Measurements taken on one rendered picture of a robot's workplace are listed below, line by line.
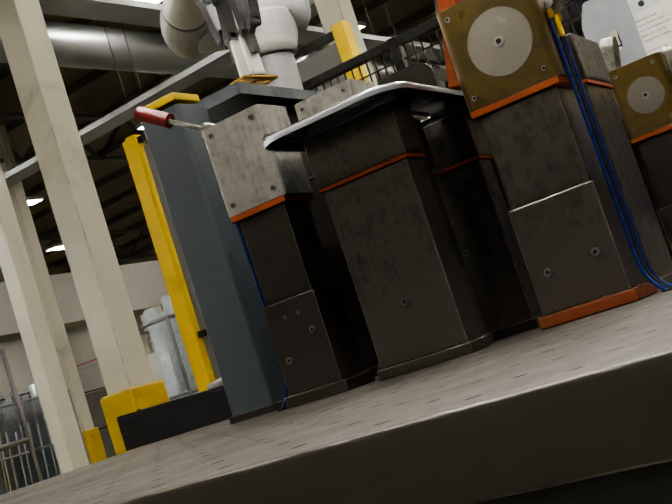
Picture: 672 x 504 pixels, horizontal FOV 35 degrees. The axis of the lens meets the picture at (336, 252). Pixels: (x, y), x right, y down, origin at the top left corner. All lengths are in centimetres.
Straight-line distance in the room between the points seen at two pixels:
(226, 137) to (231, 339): 29
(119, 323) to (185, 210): 809
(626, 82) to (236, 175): 74
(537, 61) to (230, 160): 40
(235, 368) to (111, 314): 809
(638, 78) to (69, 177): 824
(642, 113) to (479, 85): 66
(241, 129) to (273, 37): 104
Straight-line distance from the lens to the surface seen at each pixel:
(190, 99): 155
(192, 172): 150
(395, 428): 47
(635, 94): 181
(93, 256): 962
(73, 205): 971
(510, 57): 117
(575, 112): 119
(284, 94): 169
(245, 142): 132
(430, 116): 140
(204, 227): 149
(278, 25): 237
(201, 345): 483
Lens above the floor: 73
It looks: 6 degrees up
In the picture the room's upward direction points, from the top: 18 degrees counter-clockwise
